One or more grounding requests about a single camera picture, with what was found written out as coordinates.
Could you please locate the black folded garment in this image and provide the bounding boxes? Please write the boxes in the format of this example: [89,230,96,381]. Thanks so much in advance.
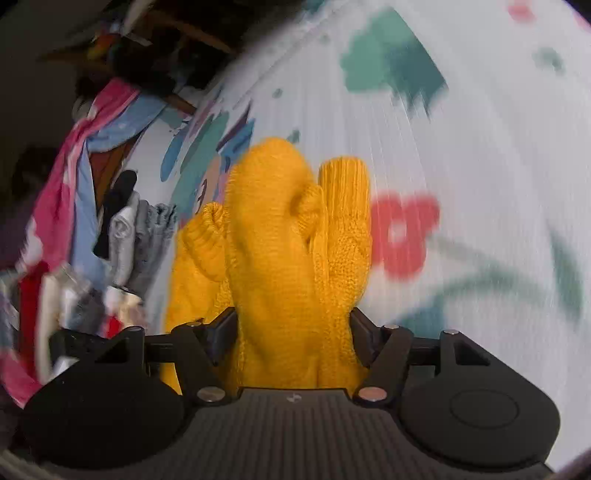
[92,170,139,259]

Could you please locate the blue blanket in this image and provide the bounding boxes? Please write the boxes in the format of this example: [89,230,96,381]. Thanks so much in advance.
[69,95,169,287]

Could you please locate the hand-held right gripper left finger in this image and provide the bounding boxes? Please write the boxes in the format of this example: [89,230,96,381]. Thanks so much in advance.
[95,307,238,404]

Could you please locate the dark grey folded garment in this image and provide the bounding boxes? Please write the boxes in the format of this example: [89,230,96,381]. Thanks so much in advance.
[131,200,178,296]

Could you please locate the yellow knit sweater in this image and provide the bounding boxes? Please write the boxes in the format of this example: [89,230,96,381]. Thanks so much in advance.
[161,137,374,395]

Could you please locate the wooden chair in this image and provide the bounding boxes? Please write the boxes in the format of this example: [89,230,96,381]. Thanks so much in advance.
[39,0,236,116]

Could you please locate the light grey folded garment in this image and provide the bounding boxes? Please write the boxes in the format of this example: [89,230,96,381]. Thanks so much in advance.
[108,194,141,287]

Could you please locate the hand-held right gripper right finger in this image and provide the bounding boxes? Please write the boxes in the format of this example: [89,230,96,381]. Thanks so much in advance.
[350,307,492,407]

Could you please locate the pink blanket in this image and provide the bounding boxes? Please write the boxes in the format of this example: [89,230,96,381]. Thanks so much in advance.
[14,78,141,278]

